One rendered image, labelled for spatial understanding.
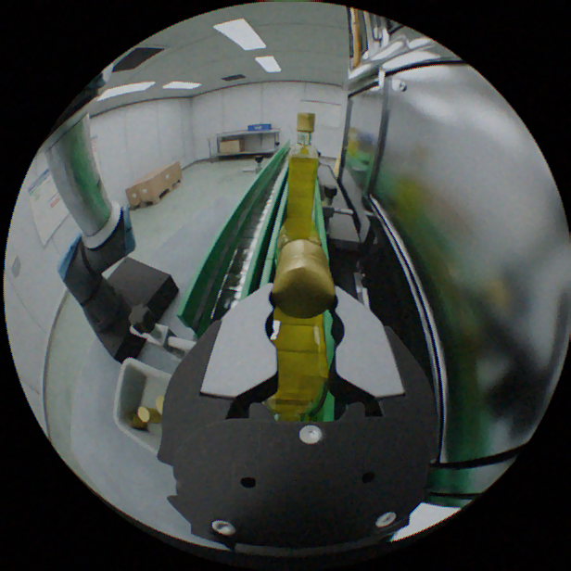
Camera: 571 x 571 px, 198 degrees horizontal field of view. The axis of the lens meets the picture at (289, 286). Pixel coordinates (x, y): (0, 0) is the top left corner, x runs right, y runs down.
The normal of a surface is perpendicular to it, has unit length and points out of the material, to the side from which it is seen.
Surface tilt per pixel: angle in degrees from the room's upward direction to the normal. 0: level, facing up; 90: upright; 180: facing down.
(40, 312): 90
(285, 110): 90
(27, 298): 90
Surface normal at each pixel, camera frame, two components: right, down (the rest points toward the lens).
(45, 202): 1.00, 0.08
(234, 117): -0.07, 0.77
